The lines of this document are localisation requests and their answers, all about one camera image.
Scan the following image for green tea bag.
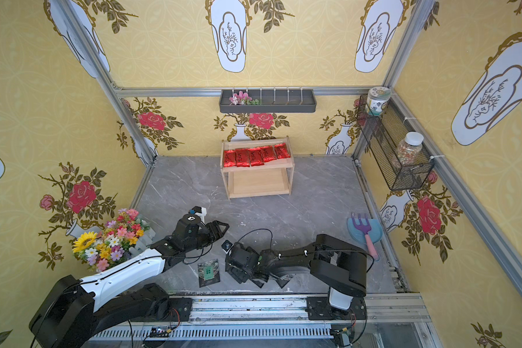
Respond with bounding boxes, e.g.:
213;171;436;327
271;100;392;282
274;274;294;289
250;277;270;289
198;259;220;288

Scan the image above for red tea bag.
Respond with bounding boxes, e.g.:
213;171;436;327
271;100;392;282
273;143;291;160
223;149;237;168
248;147;264;167
260;146;277;163
235;149;250;168

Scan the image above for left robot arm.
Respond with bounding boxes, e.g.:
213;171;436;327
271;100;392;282
28;213;229;347

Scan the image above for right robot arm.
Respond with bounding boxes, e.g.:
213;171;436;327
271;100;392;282
223;234;373;310

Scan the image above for wooden two-tier shelf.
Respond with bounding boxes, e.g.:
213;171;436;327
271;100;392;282
220;136;295;200

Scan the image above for colourful flower bouquet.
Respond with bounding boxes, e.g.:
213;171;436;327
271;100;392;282
72;209;156;272

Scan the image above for left small circuit board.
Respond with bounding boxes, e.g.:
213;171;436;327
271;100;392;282
149;326;173;339

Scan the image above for small circuit board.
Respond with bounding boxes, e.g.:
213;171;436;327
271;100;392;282
331;328;355;348
149;326;173;339

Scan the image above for right small circuit board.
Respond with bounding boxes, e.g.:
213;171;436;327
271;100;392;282
331;328;355;348

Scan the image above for purple pink garden fork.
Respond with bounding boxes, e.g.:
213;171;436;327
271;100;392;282
352;214;380;261

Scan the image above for small pink flowers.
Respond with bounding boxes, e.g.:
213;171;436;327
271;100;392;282
229;91;260;105

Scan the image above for clear jar white lid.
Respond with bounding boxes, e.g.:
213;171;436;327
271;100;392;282
392;131;424;171

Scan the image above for white patterned jar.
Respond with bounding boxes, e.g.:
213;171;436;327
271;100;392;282
365;86;392;116

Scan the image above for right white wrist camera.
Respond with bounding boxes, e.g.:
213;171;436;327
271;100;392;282
221;240;233;254

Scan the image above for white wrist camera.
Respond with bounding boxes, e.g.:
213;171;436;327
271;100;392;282
189;206;207;223
221;240;233;254

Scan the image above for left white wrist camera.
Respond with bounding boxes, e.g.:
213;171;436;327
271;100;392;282
189;206;207;223

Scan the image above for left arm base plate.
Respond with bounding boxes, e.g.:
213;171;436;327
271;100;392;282
155;297;193;323

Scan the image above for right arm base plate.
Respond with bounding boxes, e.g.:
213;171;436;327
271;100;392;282
306;297;367;320

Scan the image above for grey wall tray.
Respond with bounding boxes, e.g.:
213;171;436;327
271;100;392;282
219;88;318;114

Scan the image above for black wire wall basket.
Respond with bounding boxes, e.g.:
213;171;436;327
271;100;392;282
352;95;435;191

